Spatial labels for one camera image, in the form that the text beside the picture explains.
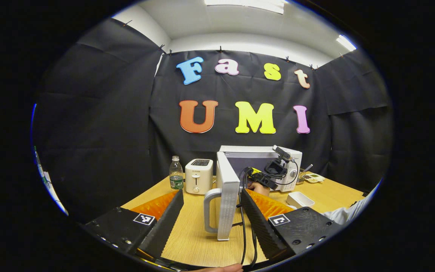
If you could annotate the white divided condiment dish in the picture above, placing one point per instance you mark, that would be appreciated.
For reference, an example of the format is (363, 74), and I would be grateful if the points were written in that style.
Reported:
(314, 177)

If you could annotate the metal spoon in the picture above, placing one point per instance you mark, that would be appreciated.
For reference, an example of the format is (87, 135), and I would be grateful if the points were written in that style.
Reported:
(308, 168)

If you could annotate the white rectangular dish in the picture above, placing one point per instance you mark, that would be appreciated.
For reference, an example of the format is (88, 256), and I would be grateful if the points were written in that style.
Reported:
(300, 199)

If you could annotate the small ceiling light panel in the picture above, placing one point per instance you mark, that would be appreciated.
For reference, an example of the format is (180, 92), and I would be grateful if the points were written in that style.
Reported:
(346, 42)

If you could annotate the clear plastic water bottle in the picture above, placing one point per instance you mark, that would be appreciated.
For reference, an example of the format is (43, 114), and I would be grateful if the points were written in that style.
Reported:
(176, 177)

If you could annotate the white toaster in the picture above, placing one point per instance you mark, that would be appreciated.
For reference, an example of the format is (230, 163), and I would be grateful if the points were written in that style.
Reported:
(198, 177)

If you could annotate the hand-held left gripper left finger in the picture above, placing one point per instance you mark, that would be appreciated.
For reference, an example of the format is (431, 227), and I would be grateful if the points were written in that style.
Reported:
(164, 226)

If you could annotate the black backdrop cloth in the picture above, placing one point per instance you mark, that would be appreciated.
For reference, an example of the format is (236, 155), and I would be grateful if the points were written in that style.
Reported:
(108, 132)

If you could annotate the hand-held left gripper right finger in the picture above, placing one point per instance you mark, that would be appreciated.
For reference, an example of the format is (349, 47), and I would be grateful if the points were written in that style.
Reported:
(266, 230)

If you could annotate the white microwave oven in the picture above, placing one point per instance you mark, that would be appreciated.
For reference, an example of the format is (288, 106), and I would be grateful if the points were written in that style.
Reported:
(227, 196)

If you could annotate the large ceiling light panel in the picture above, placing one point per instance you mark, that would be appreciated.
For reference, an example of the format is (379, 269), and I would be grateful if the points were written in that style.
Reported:
(246, 5)

